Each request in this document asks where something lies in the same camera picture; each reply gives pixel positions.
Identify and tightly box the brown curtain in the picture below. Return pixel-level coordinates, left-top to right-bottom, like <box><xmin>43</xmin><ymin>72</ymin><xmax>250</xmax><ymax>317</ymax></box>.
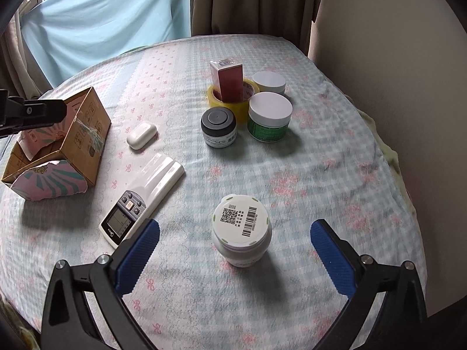
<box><xmin>190</xmin><ymin>0</ymin><xmax>329</xmax><ymax>57</ymax></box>

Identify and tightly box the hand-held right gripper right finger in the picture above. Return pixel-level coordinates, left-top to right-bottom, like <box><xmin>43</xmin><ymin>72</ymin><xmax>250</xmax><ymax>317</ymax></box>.
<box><xmin>310</xmin><ymin>219</ymin><xmax>428</xmax><ymax>350</ymax></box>

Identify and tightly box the pink striped paper carton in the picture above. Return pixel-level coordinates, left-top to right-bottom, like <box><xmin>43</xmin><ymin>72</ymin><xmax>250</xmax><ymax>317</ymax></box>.
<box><xmin>9</xmin><ymin>160</ymin><xmax>89</xmax><ymax>202</ymax></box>

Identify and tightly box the pink printed paper packet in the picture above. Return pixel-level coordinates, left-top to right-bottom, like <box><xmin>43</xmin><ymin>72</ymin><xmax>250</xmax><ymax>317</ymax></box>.
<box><xmin>16</xmin><ymin>121</ymin><xmax>71</xmax><ymax>161</ymax></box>

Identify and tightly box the green jar with white lid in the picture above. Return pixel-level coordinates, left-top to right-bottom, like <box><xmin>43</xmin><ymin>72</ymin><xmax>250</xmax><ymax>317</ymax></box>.
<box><xmin>247</xmin><ymin>91</ymin><xmax>293</xmax><ymax>143</ymax></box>

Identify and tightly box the white remote control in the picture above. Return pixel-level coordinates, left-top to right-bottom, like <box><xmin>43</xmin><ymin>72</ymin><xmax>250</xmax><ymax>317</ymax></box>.
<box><xmin>98</xmin><ymin>153</ymin><xmax>185</xmax><ymax>247</ymax></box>

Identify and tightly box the red carton box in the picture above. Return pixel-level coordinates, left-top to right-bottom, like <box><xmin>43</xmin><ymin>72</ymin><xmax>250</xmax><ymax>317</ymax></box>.
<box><xmin>209</xmin><ymin>58</ymin><xmax>244</xmax><ymax>102</ymax></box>

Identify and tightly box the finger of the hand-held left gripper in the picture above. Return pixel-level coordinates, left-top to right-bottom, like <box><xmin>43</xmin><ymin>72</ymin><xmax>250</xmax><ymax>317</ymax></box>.
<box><xmin>0</xmin><ymin>89</ymin><xmax>69</xmax><ymax>140</ymax></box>

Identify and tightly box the pale yellow blanket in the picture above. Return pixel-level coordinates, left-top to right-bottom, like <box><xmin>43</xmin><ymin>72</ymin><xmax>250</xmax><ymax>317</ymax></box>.
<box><xmin>356</xmin><ymin>107</ymin><xmax>418</xmax><ymax>214</ymax></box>

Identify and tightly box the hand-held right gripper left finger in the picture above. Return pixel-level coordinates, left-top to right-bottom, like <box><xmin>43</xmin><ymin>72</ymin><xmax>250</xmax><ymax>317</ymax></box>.
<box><xmin>41</xmin><ymin>218</ymin><xmax>161</xmax><ymax>350</ymax></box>

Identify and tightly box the white bottle with barcode lid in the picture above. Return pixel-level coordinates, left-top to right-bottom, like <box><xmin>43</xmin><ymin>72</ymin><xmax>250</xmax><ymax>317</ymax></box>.
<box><xmin>212</xmin><ymin>194</ymin><xmax>272</xmax><ymax>268</ymax></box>

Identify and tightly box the beige curtain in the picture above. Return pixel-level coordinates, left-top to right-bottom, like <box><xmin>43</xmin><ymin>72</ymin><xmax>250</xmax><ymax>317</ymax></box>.
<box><xmin>0</xmin><ymin>9</ymin><xmax>53</xmax><ymax>100</ymax></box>

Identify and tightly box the white earbuds case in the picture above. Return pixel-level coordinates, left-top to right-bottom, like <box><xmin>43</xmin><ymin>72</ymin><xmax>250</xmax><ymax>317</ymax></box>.
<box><xmin>126</xmin><ymin>122</ymin><xmax>158</xmax><ymax>150</ymax></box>

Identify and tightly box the brown cardboard box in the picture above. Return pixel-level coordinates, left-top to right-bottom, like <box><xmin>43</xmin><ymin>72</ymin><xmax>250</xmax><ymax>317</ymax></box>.
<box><xmin>2</xmin><ymin>87</ymin><xmax>112</xmax><ymax>187</ymax></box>

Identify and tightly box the light blue cloth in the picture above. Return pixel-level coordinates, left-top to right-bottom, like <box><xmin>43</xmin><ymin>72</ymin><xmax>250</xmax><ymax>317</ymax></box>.
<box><xmin>20</xmin><ymin>0</ymin><xmax>192</xmax><ymax>89</ymax></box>

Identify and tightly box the yellow tape roll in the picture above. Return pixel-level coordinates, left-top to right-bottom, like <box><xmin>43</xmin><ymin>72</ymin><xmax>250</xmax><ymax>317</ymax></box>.
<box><xmin>207</xmin><ymin>78</ymin><xmax>258</xmax><ymax>123</ymax></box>

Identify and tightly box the black jar with grey lid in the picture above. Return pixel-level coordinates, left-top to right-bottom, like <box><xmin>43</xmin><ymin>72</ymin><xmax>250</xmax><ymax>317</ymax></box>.
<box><xmin>201</xmin><ymin>107</ymin><xmax>238</xmax><ymax>149</ymax></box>

